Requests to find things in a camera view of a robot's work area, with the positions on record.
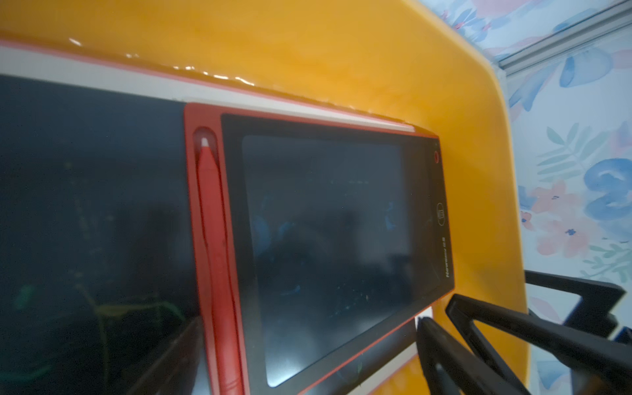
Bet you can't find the pink white writing tablet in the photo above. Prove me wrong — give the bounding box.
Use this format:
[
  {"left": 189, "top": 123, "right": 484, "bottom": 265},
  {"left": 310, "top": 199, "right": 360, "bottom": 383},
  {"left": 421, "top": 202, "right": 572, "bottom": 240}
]
[{"left": 1, "top": 44, "right": 415, "bottom": 394}]

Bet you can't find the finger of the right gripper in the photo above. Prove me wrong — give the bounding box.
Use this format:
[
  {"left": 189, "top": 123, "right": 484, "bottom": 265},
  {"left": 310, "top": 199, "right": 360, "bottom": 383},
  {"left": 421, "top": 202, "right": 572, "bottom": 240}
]
[
  {"left": 524, "top": 270, "right": 626, "bottom": 338},
  {"left": 446, "top": 295, "right": 631, "bottom": 394}
]

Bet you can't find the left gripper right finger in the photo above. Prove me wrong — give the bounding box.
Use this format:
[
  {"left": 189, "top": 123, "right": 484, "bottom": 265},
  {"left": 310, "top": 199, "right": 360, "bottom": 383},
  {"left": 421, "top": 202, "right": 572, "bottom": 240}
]
[{"left": 416, "top": 318, "right": 519, "bottom": 394}]

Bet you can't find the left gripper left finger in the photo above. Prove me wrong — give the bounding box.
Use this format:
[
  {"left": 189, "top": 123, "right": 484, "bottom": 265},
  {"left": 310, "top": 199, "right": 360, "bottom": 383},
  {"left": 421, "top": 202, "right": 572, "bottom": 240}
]
[{"left": 123, "top": 317, "right": 204, "bottom": 394}]

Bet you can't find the right aluminium corner post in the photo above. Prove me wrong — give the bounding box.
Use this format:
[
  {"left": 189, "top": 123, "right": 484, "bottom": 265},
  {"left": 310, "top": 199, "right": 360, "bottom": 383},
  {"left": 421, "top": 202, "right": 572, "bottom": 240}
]
[{"left": 497, "top": 1, "right": 631, "bottom": 76}]

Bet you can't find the yellow plastic storage box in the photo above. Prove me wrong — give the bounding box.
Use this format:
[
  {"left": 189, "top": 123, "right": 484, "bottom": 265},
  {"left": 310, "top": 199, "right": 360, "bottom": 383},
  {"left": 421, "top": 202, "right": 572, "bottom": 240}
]
[{"left": 1, "top": 1, "right": 527, "bottom": 335}]

